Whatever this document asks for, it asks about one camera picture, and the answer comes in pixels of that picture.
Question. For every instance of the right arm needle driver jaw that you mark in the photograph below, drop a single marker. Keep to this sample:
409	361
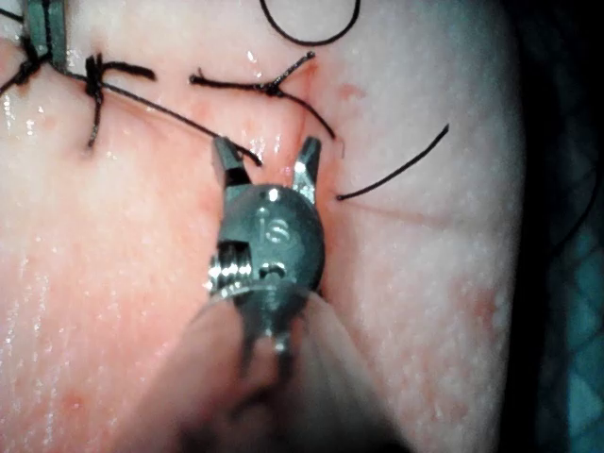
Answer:
307	165
229	162

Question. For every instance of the left arm needle driver jaw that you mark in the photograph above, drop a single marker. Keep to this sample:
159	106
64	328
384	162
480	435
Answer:
58	33
37	23

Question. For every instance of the right arm needle driver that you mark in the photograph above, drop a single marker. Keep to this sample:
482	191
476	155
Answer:
278	236

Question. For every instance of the black thread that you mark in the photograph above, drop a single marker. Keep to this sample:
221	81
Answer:
189	123

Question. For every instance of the dark right arm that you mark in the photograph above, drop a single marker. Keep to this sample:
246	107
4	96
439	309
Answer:
330	387

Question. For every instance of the black stitching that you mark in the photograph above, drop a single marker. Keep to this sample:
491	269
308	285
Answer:
96	89

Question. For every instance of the tissue pad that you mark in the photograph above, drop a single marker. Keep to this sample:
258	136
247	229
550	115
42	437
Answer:
415	283

